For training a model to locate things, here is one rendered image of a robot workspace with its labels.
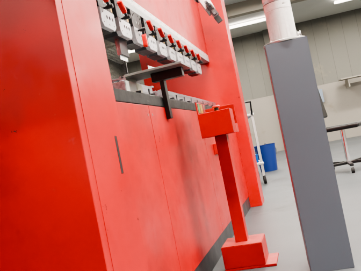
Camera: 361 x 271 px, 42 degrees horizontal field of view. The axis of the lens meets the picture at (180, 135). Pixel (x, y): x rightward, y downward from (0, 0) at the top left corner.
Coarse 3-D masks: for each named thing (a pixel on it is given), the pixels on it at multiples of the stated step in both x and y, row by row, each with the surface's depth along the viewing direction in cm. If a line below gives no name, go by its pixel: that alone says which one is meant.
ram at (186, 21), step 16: (144, 0) 257; (160, 0) 293; (176, 0) 340; (192, 0) 406; (144, 16) 251; (160, 16) 285; (176, 16) 329; (192, 16) 390; (192, 32) 376; (192, 48) 362
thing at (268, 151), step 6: (264, 144) 775; (270, 144) 748; (264, 150) 747; (270, 150) 748; (276, 150) 760; (258, 156) 756; (264, 156) 748; (270, 156) 748; (264, 162) 750; (270, 162) 748; (276, 162) 755; (264, 168) 752; (270, 168) 749; (276, 168) 753
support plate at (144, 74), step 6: (162, 66) 205; (168, 66) 204; (174, 66) 207; (180, 66) 210; (186, 66) 214; (138, 72) 208; (144, 72) 207; (150, 72) 210; (132, 78) 216; (138, 78) 220; (144, 78) 223
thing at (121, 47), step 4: (116, 40) 214; (120, 40) 216; (116, 44) 214; (120, 44) 215; (124, 44) 220; (116, 48) 214; (120, 48) 214; (124, 48) 219; (120, 52) 214; (124, 52) 218; (120, 56) 214; (124, 56) 219; (128, 56) 223; (124, 60) 218
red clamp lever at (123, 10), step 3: (117, 3) 206; (120, 3) 206; (123, 3) 207; (120, 6) 207; (123, 6) 208; (120, 9) 208; (123, 9) 208; (123, 12) 210; (126, 12) 210; (126, 15) 211; (129, 15) 212; (123, 18) 212; (126, 18) 212; (129, 18) 212
